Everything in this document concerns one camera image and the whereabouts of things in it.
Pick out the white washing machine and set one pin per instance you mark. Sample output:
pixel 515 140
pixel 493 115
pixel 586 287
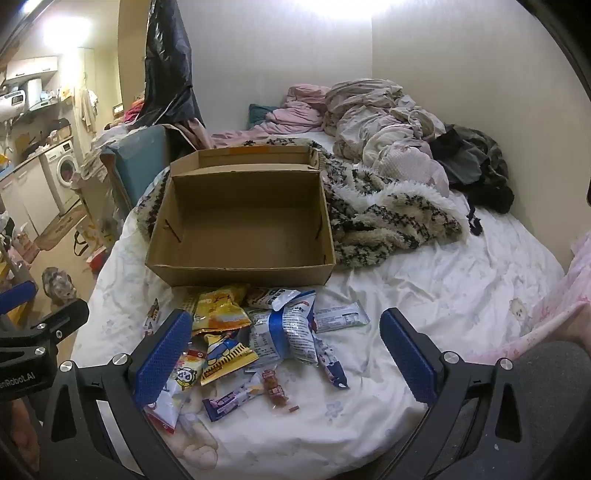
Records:
pixel 67 168

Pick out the hanging white towel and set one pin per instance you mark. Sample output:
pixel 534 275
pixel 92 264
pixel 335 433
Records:
pixel 87 105

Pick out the blue white snack packet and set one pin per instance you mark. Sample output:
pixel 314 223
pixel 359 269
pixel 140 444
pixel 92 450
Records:
pixel 330 365

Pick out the white printed bed sheet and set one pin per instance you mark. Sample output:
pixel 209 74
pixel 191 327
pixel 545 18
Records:
pixel 461 286

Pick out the small striped snack packet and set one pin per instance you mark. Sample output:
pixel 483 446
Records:
pixel 153 316

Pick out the black white fuzzy blanket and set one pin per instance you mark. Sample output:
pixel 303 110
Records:
pixel 383 217

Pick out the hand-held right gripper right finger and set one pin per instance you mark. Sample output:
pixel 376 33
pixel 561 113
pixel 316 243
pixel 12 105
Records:
pixel 408 357

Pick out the grey white snack pouch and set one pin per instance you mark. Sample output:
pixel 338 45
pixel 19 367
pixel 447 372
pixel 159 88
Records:
pixel 270 297

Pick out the yellow cartoon snack packet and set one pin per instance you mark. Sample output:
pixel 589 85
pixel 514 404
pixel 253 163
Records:
pixel 226 355

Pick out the white wall cabinet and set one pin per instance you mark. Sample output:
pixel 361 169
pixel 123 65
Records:
pixel 32 69

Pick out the purple snack bar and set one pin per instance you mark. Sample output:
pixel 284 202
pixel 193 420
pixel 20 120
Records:
pixel 227 401

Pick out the pale pink crumpled quilt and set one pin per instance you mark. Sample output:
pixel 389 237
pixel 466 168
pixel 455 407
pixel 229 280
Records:
pixel 383 129

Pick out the person's grey trouser leg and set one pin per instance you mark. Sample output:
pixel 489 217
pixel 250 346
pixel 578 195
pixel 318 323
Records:
pixel 554 392

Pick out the teal pillow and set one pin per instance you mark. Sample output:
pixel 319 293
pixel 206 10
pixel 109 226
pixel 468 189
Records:
pixel 259 113

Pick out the clear packet of brown candy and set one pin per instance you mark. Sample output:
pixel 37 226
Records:
pixel 275 392

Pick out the teal chair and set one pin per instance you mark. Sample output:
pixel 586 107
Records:
pixel 138 161

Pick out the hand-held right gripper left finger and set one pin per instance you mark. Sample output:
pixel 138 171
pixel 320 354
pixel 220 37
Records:
pixel 164 357

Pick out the black plastic bag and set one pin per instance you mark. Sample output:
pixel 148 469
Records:
pixel 168 69

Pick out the white kitchen cabinet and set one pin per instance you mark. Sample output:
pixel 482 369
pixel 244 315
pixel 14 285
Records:
pixel 23 198

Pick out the brown cardboard box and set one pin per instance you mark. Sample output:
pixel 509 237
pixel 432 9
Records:
pixel 240 221

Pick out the brown floor mat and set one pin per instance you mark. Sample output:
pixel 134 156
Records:
pixel 60 226

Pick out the dark clothes pile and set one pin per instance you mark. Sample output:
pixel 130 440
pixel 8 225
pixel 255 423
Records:
pixel 475 166

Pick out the large orange chip bag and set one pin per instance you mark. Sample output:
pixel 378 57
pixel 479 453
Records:
pixel 219 310

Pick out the white blue-banded snack bag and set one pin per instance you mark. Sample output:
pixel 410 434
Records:
pixel 295 333

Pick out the pink printed cloth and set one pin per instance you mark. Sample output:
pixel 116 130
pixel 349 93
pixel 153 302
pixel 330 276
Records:
pixel 556 302

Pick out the white snack bar wrapper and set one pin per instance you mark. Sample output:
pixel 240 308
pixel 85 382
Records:
pixel 341 318

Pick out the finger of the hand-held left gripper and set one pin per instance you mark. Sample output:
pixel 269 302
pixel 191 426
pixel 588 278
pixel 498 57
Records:
pixel 62 318
pixel 17 295

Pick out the grey cat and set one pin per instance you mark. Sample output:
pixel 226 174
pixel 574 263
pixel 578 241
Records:
pixel 57 286

